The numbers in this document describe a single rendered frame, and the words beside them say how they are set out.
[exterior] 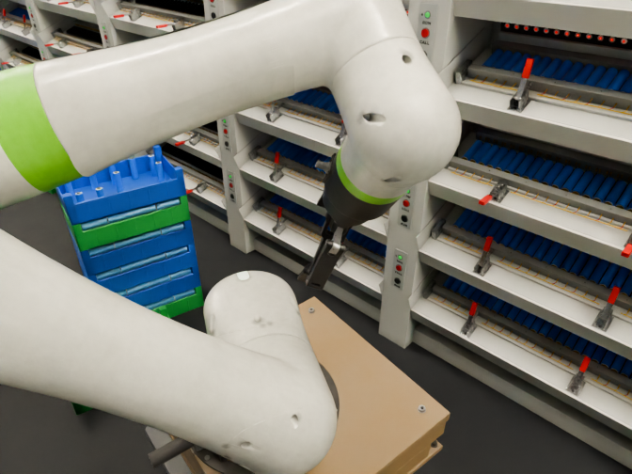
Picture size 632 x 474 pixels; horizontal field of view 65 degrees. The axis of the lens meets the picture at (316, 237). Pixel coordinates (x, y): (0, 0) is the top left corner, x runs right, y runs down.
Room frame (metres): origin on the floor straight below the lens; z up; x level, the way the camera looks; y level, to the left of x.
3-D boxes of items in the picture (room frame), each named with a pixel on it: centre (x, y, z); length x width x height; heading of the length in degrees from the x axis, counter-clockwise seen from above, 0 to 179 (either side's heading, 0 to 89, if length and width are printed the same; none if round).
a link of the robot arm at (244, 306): (0.52, 0.09, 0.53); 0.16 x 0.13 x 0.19; 18
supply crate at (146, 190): (1.22, 0.54, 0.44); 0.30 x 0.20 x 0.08; 123
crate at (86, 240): (1.22, 0.54, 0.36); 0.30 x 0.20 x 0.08; 123
